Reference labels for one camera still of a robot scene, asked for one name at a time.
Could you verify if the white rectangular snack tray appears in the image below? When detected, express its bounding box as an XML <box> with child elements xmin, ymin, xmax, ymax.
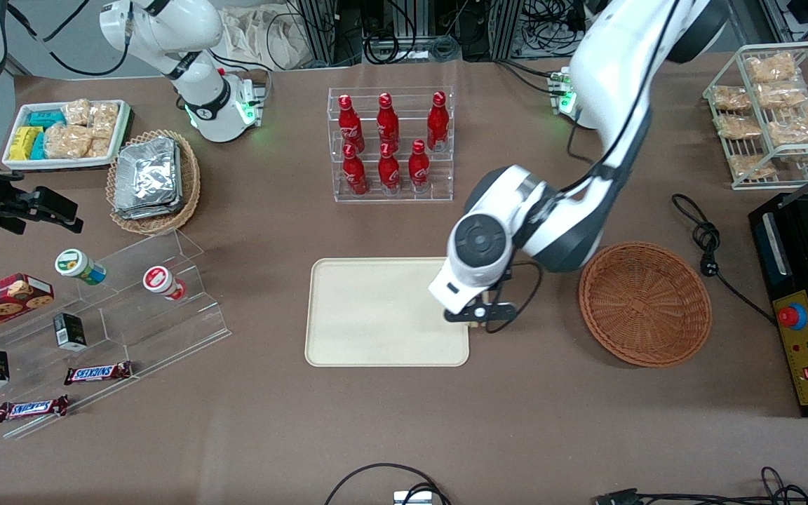
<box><xmin>3</xmin><ymin>100</ymin><xmax>131</xmax><ymax>171</ymax></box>

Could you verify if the cream plastic tray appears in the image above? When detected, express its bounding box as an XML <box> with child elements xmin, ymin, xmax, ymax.
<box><xmin>304</xmin><ymin>257</ymin><xmax>471</xmax><ymax>368</ymax></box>

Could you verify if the oval light wicker basket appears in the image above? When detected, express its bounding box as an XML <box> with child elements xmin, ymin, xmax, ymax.
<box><xmin>106</xmin><ymin>130</ymin><xmax>201</xmax><ymax>236</ymax></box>

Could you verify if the round brown wicker basket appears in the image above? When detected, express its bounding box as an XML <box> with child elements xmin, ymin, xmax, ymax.
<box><xmin>579</xmin><ymin>242</ymin><xmax>713</xmax><ymax>368</ymax></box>

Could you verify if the green lid yogurt cup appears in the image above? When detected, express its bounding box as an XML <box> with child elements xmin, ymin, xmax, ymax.
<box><xmin>55</xmin><ymin>249</ymin><xmax>107</xmax><ymax>286</ymax></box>

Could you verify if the yellow snack packet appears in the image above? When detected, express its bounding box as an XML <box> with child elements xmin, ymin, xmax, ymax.
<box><xmin>10</xmin><ymin>126</ymin><xmax>43</xmax><ymax>161</ymax></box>

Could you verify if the silver foil packet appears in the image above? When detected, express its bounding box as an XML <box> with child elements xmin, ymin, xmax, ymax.
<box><xmin>113</xmin><ymin>137</ymin><xmax>184</xmax><ymax>220</ymax></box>

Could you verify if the red cookie box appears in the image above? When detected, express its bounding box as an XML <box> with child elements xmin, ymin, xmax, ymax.
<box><xmin>0</xmin><ymin>274</ymin><xmax>55</xmax><ymax>342</ymax></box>

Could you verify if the red lid yogurt cup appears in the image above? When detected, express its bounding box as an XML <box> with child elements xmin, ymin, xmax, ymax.
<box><xmin>142</xmin><ymin>265</ymin><xmax>187</xmax><ymax>301</ymax></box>

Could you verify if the clear acrylic bottle rack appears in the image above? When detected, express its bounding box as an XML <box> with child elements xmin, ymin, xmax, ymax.
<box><xmin>327</xmin><ymin>86</ymin><xmax>455</xmax><ymax>204</ymax></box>

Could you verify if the red cola bottle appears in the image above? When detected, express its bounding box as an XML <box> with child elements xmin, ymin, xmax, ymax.
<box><xmin>343</xmin><ymin>144</ymin><xmax>368</xmax><ymax>196</ymax></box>
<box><xmin>408</xmin><ymin>139</ymin><xmax>431</xmax><ymax>191</ymax></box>
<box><xmin>427</xmin><ymin>91</ymin><xmax>450</xmax><ymax>152</ymax></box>
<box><xmin>337</xmin><ymin>95</ymin><xmax>365</xmax><ymax>152</ymax></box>
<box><xmin>378</xmin><ymin>142</ymin><xmax>401</xmax><ymax>194</ymax></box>
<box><xmin>377</xmin><ymin>93</ymin><xmax>400</xmax><ymax>149</ymax></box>

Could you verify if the clear acrylic step display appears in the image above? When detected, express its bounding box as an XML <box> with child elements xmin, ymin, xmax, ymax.
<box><xmin>0</xmin><ymin>230</ymin><xmax>231</xmax><ymax>439</ymax></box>

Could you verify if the brown snickers bar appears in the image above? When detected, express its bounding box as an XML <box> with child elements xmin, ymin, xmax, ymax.
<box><xmin>0</xmin><ymin>396</ymin><xmax>69</xmax><ymax>423</ymax></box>
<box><xmin>64</xmin><ymin>361</ymin><xmax>133</xmax><ymax>386</ymax></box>

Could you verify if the beige cloth bag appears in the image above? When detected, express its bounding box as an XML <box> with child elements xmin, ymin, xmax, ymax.
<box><xmin>222</xmin><ymin>6</ymin><xmax>307</xmax><ymax>71</ymax></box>

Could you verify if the clear bag of fried snacks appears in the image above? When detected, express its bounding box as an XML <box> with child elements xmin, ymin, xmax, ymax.
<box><xmin>746</xmin><ymin>53</ymin><xmax>797</xmax><ymax>83</ymax></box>
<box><xmin>755</xmin><ymin>81</ymin><xmax>808</xmax><ymax>109</ymax></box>
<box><xmin>713</xmin><ymin>86</ymin><xmax>752</xmax><ymax>112</ymax></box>
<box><xmin>769</xmin><ymin>102</ymin><xmax>808</xmax><ymax>148</ymax></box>
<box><xmin>716</xmin><ymin>114</ymin><xmax>762</xmax><ymax>140</ymax></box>
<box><xmin>729</xmin><ymin>154</ymin><xmax>776</xmax><ymax>180</ymax></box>

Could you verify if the black machine with yellow panel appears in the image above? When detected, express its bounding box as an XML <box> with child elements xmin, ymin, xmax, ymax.
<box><xmin>749</xmin><ymin>193</ymin><xmax>808</xmax><ymax>419</ymax></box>

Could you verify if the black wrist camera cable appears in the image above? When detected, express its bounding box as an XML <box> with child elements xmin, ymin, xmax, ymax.
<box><xmin>485</xmin><ymin>261</ymin><xmax>543</xmax><ymax>335</ymax></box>

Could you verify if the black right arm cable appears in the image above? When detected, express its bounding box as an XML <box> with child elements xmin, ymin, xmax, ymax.
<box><xmin>8</xmin><ymin>0</ymin><xmax>131</xmax><ymax>78</ymax></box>

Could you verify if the black looped cable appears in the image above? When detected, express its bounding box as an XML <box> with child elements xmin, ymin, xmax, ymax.
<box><xmin>325</xmin><ymin>463</ymin><xmax>450</xmax><ymax>505</ymax></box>

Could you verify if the black power cord with plug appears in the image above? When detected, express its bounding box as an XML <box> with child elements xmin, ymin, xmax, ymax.
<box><xmin>672</xmin><ymin>194</ymin><xmax>776</xmax><ymax>325</ymax></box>

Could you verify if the black cable with connector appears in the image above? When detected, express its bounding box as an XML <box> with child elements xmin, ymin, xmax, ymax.
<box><xmin>593</xmin><ymin>466</ymin><xmax>808</xmax><ymax>505</ymax></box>

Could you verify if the black cable bundle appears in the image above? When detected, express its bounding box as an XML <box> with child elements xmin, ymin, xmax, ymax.
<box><xmin>362</xmin><ymin>32</ymin><xmax>462</xmax><ymax>65</ymax></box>

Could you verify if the white wire rack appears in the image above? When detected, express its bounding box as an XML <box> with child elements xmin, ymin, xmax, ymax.
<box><xmin>702</xmin><ymin>42</ymin><xmax>808</xmax><ymax>190</ymax></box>

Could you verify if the aluminium frame post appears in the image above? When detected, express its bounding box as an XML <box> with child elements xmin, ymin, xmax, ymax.
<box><xmin>297</xmin><ymin>0</ymin><xmax>338</xmax><ymax>67</ymax></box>

